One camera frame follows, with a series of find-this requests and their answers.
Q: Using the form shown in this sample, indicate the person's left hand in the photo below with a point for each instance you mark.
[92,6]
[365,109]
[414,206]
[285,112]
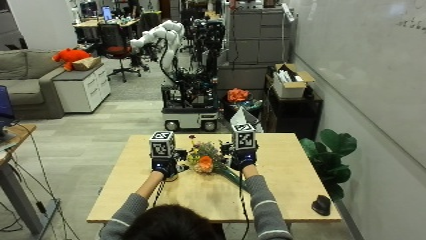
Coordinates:
[163,166]

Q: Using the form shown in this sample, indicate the person's right hand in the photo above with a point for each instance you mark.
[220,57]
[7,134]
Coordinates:
[244,159]

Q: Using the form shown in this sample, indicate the white marker cube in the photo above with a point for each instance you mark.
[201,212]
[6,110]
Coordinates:
[244,136]
[163,144]

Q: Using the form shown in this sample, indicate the flower bouquet with orange bloom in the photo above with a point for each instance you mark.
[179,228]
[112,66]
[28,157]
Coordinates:
[205,163]

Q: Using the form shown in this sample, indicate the white triangular board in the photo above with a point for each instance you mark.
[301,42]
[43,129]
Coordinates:
[244,120]

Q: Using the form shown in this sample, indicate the white robot on wheeled cart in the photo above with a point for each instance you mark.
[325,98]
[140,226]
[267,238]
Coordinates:
[188,96]

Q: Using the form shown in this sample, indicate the black shelf unit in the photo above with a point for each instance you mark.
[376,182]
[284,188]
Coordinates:
[293,113]

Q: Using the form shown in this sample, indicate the green leafy potted plant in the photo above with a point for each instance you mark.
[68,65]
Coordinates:
[330,156]

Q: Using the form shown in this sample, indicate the open cardboard box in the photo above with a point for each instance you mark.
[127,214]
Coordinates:
[291,85]

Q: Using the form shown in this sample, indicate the black vertical mouse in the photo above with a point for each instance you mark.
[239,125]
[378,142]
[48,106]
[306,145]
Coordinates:
[321,205]

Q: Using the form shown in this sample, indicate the white drawer cabinet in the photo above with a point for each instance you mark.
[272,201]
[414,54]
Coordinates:
[82,88]

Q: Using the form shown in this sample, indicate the grey storage cabinets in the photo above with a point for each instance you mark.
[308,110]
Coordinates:
[260,36]

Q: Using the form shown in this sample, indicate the brown paper bag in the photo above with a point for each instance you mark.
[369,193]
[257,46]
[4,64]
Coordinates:
[87,63]

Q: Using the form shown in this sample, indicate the black office chair red seat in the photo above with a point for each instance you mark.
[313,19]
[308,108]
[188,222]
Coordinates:
[116,46]

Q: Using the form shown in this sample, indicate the wooden side desk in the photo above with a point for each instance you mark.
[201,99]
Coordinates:
[15,166]

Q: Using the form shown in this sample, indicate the orange plush toy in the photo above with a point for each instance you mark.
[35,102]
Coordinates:
[68,56]

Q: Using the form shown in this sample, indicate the whiteboard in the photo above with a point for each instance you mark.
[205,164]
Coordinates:
[368,66]

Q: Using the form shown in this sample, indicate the grey sofa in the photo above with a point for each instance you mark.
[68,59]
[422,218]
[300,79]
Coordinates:
[24,83]

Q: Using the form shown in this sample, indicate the blue monitor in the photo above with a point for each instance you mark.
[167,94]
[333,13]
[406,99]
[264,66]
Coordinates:
[6,106]

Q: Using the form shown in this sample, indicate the wooden office desk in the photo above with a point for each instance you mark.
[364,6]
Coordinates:
[104,23]

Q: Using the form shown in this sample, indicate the lit computer screen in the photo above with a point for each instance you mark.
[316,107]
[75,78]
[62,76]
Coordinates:
[107,12]

